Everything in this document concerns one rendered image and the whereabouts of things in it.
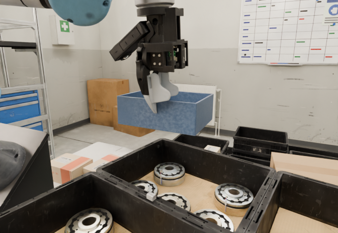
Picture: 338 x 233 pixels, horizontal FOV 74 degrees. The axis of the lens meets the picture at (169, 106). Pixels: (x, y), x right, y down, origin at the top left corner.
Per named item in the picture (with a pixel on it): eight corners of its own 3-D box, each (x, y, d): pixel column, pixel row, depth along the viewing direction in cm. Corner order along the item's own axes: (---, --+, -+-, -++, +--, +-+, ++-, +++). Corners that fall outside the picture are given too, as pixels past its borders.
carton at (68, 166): (46, 179, 97) (44, 163, 95) (68, 167, 108) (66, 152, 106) (73, 187, 91) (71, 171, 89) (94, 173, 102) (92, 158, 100)
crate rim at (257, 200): (93, 177, 60) (92, 169, 60) (161, 143, 84) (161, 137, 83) (238, 254, 37) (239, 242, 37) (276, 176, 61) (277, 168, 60)
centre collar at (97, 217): (72, 226, 49) (72, 223, 49) (90, 212, 53) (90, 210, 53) (88, 234, 47) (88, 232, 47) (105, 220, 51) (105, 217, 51)
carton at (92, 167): (104, 192, 88) (103, 175, 86) (84, 183, 94) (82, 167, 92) (131, 174, 101) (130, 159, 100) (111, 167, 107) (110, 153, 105)
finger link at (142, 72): (144, 97, 44) (141, 51, 41) (138, 96, 45) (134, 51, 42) (156, 91, 48) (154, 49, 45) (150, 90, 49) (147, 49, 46)
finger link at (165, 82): (176, 114, 48) (173, 72, 45) (152, 111, 51) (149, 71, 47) (182, 109, 51) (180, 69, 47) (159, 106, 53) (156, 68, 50)
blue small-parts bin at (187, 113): (117, 124, 55) (116, 95, 53) (148, 111, 68) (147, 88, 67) (195, 136, 47) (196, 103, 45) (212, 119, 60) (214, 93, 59)
